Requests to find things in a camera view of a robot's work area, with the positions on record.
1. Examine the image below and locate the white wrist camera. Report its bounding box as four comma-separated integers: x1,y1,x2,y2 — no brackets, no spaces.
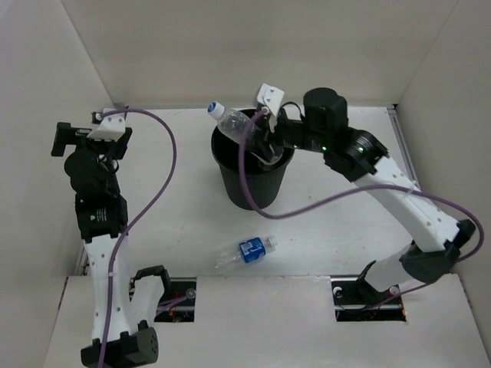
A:
254,83,285,117
87,109,127,142

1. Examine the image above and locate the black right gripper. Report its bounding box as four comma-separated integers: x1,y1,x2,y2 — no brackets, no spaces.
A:
241,107,330,163

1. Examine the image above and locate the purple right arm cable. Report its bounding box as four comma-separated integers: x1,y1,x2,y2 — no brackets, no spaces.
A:
237,107,484,311

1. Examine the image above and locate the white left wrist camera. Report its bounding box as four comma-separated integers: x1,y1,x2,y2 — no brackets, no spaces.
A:
87,109,127,142

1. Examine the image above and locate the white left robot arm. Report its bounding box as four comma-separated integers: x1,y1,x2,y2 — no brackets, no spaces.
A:
51,122,172,367

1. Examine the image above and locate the black plastic waste bin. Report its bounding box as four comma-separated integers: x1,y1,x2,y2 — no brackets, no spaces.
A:
211,109,294,210

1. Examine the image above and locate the right aluminium table rail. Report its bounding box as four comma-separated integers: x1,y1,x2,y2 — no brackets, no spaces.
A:
387,105,419,185

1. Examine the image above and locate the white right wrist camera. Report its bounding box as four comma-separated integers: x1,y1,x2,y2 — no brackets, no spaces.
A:
254,83,285,117

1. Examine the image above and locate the blue label clear bottle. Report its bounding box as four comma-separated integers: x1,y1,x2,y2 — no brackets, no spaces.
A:
214,236,278,273

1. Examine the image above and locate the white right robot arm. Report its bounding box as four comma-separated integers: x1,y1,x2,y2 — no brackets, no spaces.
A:
239,84,484,309

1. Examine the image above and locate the left aluminium table rail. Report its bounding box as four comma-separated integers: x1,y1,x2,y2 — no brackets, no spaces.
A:
77,247,90,276

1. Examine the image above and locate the aluminium table rail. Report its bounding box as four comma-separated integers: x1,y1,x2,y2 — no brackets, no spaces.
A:
77,247,90,276
387,105,419,185

